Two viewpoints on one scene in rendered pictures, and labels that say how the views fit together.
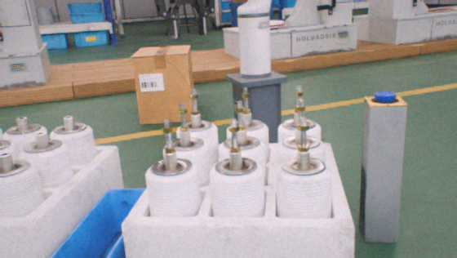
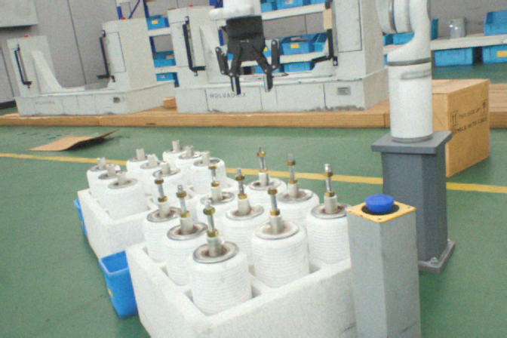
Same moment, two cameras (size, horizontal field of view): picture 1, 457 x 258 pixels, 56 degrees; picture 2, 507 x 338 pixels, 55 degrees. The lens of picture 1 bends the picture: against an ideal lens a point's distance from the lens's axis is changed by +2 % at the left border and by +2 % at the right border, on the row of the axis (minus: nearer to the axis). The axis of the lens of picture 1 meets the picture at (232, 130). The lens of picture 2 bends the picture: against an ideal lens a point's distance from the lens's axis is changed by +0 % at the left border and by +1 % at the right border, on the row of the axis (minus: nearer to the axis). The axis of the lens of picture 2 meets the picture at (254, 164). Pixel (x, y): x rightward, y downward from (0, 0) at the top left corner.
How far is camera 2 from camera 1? 0.81 m
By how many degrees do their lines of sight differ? 52
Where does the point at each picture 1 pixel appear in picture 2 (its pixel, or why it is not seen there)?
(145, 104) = not seen: hidden behind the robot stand
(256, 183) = (182, 252)
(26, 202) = (121, 210)
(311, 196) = (195, 284)
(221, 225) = (151, 278)
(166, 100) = not seen: hidden behind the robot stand
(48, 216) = (127, 225)
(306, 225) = (179, 309)
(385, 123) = (361, 239)
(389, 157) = (370, 289)
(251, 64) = (394, 123)
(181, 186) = (152, 233)
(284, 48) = not seen: outside the picture
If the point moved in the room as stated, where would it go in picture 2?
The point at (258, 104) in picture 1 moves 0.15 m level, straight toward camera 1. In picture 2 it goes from (395, 175) to (348, 194)
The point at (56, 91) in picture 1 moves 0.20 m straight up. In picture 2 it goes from (368, 117) to (366, 81)
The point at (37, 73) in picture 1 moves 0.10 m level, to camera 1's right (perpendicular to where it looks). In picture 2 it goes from (357, 98) to (372, 99)
